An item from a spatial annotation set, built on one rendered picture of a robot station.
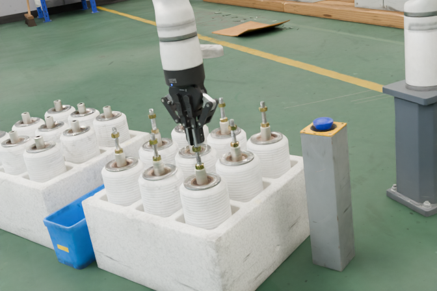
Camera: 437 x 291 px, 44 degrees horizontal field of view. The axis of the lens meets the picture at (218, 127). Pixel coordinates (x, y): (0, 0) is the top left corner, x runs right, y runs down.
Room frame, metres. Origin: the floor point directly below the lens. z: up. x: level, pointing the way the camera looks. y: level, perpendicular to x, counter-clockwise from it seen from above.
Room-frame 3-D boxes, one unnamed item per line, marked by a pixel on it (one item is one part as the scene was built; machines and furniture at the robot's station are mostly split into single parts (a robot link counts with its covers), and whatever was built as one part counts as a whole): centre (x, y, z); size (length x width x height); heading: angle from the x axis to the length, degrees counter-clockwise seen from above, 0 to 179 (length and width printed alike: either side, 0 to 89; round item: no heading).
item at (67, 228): (1.27, 0.32, 0.06); 0.30 x 0.11 x 0.12; 141
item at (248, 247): (1.15, 0.06, 0.09); 0.39 x 0.39 x 0.18; 50
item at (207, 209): (0.99, 0.05, 0.16); 0.10 x 0.10 x 0.18
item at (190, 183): (0.99, 0.05, 0.25); 0.08 x 0.08 x 0.01
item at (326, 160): (1.02, -0.21, 0.16); 0.07 x 0.07 x 0.31; 50
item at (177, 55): (1.00, 0.04, 0.52); 0.11 x 0.09 x 0.06; 139
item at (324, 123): (1.02, -0.21, 0.32); 0.04 x 0.04 x 0.02
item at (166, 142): (1.23, 0.15, 0.25); 0.08 x 0.08 x 0.01
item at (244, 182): (1.08, -0.03, 0.16); 0.10 x 0.10 x 0.18
